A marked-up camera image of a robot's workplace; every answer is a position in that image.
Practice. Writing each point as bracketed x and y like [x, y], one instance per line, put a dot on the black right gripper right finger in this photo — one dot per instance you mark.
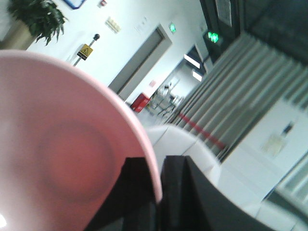
[192, 203]

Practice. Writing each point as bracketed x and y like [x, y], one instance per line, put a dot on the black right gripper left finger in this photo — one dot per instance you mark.
[130, 205]

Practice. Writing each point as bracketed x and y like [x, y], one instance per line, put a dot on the pink bowl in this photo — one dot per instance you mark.
[64, 138]

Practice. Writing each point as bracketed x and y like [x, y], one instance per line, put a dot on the left beige chair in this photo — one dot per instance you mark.
[169, 140]

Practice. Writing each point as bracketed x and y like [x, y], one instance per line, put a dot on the white cabinet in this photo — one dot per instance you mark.
[265, 155]

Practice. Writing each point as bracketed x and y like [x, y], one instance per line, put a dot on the background desk with equipment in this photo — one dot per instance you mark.
[163, 102]

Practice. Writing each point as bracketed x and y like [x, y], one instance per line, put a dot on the yellow warning sign stand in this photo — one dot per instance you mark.
[86, 50]

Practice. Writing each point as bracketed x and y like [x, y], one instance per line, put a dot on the green exit sign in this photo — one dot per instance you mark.
[213, 37]

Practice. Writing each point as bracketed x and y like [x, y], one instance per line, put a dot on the potted green plant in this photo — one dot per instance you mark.
[32, 20]

